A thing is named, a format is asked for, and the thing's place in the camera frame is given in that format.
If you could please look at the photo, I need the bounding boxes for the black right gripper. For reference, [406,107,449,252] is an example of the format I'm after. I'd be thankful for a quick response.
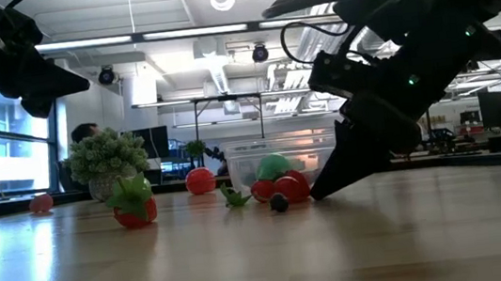
[295,47,483,202]

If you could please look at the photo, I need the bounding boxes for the small red toy tomato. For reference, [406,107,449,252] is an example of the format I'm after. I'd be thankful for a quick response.
[285,167,312,189]
[272,173,313,206]
[248,178,278,206]

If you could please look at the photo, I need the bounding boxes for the dark toy blueberry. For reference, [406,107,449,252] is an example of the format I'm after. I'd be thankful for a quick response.
[268,191,290,215]

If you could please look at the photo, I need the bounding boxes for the clear plastic tupperware container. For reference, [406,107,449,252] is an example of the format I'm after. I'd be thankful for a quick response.
[220,129,343,200]

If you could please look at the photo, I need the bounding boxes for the small pink-red toy fruit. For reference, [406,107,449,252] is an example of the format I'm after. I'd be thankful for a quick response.
[28,192,56,215]

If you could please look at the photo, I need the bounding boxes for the green toy leaf cap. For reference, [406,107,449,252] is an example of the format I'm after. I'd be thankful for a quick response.
[218,180,254,210]

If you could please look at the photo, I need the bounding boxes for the red toy strawberry with leaves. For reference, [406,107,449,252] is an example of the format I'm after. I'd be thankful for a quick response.
[102,170,161,233]

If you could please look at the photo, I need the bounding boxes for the person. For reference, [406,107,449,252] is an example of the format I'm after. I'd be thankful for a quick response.
[53,121,108,195]

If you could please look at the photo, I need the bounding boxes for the black ceiling spotlight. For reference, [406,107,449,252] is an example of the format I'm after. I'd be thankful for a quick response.
[250,42,271,65]
[97,64,118,86]

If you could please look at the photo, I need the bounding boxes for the long ceiling light strip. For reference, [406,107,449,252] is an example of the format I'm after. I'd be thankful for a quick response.
[33,0,501,61]

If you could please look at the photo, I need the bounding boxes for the large office window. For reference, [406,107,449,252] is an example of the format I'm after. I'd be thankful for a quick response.
[0,75,66,198]

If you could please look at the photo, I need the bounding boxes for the green grape bunch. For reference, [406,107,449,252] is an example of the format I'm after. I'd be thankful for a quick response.
[57,122,155,207]

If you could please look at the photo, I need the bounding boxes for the black metal background rig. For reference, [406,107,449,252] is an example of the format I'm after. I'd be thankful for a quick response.
[191,90,266,143]

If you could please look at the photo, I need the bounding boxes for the small background green plant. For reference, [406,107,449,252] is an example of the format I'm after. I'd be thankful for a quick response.
[182,138,211,170]

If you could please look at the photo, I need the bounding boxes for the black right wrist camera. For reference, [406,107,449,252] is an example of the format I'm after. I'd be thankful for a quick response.
[304,42,388,105]

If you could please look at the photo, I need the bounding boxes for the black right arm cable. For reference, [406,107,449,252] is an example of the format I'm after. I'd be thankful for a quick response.
[260,0,419,71]

